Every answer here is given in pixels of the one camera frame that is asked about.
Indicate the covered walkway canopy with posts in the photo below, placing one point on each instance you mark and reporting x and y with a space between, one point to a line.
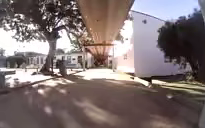
103 20

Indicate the dark leafy tree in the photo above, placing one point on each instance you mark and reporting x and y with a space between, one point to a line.
186 40

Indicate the low pale building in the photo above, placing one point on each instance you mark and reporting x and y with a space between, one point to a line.
36 59

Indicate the large tree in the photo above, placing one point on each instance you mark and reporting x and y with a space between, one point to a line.
51 50

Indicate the grey concrete path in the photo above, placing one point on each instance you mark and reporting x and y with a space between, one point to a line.
90 106

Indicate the grass strip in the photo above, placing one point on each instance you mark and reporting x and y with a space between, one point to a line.
186 87

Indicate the white building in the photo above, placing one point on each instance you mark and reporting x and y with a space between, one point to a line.
150 46

